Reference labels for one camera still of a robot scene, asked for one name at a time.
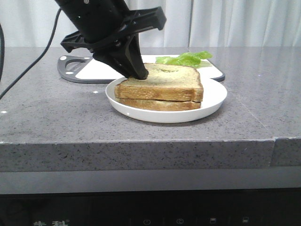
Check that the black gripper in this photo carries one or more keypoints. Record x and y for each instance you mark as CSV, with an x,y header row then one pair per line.
x,y
102,24

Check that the toasted bread slice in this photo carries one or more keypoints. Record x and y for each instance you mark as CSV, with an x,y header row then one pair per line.
x,y
160,105
164,82

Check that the green lettuce leaf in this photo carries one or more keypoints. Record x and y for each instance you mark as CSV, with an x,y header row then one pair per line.
x,y
195,60

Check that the white cutting board grey rim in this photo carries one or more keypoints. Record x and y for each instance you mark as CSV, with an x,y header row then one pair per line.
x,y
88,70

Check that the white round plate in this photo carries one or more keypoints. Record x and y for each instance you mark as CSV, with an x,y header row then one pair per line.
x,y
213,97

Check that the white curtain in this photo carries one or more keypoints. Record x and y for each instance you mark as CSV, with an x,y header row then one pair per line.
x,y
190,23

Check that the black appliance control panel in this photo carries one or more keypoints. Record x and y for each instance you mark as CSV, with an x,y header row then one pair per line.
x,y
243,207

